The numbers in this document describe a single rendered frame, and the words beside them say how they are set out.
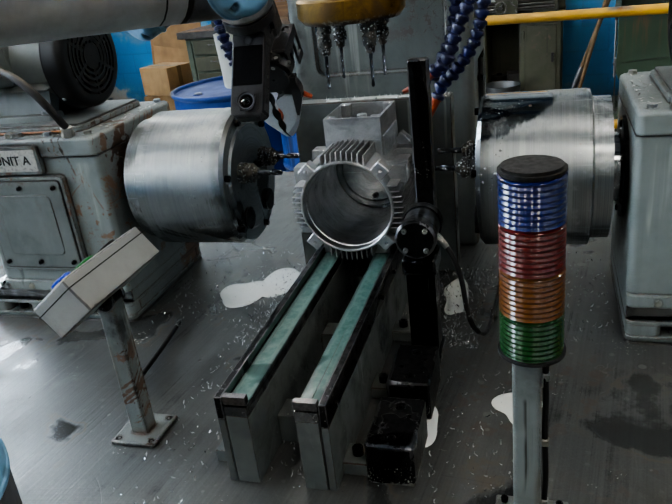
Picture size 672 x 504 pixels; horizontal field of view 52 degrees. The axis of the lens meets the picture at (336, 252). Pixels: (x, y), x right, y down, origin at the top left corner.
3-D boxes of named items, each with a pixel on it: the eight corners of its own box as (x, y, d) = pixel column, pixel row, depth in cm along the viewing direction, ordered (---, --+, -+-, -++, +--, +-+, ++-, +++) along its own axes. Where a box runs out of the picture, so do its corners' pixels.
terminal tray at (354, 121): (344, 141, 131) (340, 103, 128) (399, 139, 128) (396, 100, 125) (325, 160, 121) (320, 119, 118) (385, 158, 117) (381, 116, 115)
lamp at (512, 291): (500, 293, 69) (500, 252, 68) (564, 294, 68) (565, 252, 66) (497, 323, 64) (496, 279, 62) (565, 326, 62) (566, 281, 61)
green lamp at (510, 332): (501, 332, 71) (500, 293, 69) (563, 334, 69) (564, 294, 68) (498, 364, 66) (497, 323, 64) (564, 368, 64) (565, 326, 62)
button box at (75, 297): (133, 278, 101) (107, 251, 100) (161, 251, 97) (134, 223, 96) (61, 340, 86) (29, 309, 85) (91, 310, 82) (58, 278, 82)
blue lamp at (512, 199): (499, 208, 66) (498, 163, 64) (566, 208, 64) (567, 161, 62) (495, 233, 61) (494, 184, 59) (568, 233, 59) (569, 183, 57)
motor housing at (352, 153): (332, 216, 138) (320, 122, 131) (427, 216, 133) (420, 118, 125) (299, 259, 121) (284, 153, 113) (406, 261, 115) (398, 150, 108)
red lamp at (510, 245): (500, 252, 68) (499, 208, 66) (565, 252, 66) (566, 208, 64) (496, 279, 62) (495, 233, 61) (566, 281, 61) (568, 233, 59)
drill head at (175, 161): (145, 214, 154) (118, 102, 144) (300, 213, 144) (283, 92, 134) (79, 262, 132) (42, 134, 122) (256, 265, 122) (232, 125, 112)
